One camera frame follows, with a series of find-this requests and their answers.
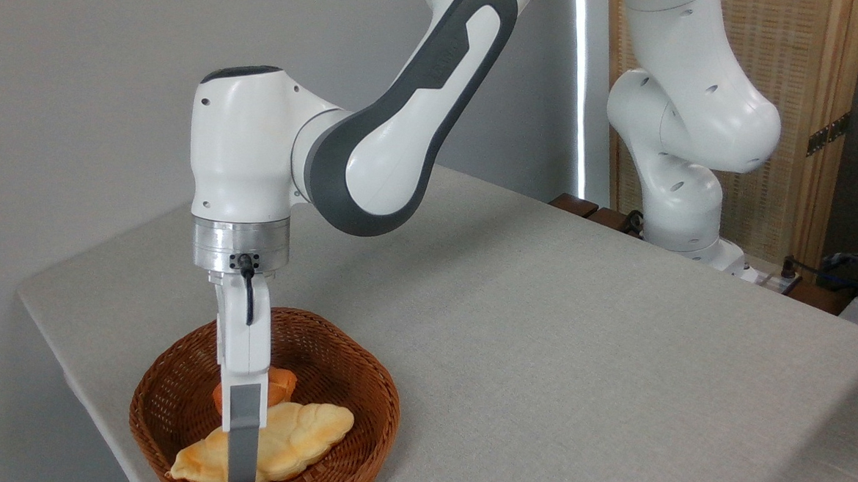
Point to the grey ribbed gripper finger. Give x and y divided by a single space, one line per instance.
244 427

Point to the brown wicker basket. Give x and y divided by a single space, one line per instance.
341 378

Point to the dark brown wooden block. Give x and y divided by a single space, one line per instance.
610 219
574 205

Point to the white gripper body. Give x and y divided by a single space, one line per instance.
240 346

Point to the dark metal screen hinge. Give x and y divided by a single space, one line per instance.
827 134

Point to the round orange bread roll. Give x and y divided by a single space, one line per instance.
282 384

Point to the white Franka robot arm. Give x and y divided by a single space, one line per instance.
408 124

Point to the long braided bread loaf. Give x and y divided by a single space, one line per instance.
307 431

